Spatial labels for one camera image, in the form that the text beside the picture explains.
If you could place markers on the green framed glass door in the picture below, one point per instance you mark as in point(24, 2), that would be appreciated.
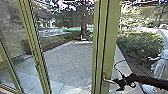
point(34, 50)

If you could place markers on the trimmed green hedge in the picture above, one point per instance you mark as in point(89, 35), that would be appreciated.
point(140, 45)

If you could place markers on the grey outdoor bench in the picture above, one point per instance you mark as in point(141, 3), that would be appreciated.
point(83, 39)

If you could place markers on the large tree trunk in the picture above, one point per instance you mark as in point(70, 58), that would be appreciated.
point(83, 30)

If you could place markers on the low green ground shrubs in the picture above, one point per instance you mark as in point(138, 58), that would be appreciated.
point(50, 41)

